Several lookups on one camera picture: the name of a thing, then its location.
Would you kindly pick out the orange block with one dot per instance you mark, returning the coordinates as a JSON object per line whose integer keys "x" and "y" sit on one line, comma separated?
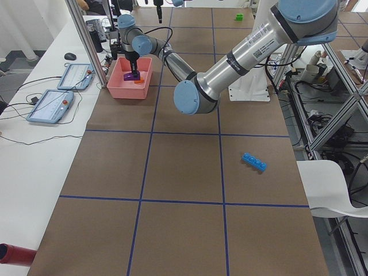
{"x": 139, "y": 81}

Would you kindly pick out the pink plastic box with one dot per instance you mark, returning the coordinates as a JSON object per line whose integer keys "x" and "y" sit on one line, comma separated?
{"x": 123, "y": 85}

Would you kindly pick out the green block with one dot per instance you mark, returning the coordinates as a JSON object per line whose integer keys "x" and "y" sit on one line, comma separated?
{"x": 239, "y": 17}

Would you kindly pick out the purple block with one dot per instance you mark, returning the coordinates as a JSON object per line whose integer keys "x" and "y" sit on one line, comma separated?
{"x": 129, "y": 77}

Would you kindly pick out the black keyboard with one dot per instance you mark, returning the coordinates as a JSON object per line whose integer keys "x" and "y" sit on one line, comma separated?
{"x": 97, "y": 25}

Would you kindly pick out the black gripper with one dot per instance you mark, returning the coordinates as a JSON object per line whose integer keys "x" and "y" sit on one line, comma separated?
{"x": 133, "y": 58}
{"x": 157, "y": 11}

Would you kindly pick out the long blue block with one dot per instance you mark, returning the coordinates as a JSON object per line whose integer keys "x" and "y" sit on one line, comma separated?
{"x": 254, "y": 162}

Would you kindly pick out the far teach pendant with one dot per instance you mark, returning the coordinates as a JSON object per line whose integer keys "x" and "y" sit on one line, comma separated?
{"x": 77, "y": 76}

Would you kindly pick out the near teach pendant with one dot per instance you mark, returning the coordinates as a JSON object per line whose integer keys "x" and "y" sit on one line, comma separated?
{"x": 51, "y": 107}

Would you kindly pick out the white chair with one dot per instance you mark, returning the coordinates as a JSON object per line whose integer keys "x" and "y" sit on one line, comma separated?
{"x": 326, "y": 190}

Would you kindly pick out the teach pendant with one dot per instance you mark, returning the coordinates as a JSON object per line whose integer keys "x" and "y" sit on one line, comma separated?
{"x": 77, "y": 76}
{"x": 51, "y": 107}

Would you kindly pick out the aluminium frame post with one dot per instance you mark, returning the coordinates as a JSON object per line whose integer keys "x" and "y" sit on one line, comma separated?
{"x": 86, "y": 40}

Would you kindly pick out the red cylinder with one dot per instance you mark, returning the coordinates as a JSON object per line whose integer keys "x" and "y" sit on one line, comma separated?
{"x": 15, "y": 255}

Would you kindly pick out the black computer mouse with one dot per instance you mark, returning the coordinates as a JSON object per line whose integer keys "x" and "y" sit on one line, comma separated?
{"x": 70, "y": 56}

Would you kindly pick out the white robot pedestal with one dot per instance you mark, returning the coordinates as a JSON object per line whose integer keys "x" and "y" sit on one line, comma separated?
{"x": 253, "y": 86}

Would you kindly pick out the black bottle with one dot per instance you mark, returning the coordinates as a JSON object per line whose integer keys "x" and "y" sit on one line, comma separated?
{"x": 95, "y": 38}

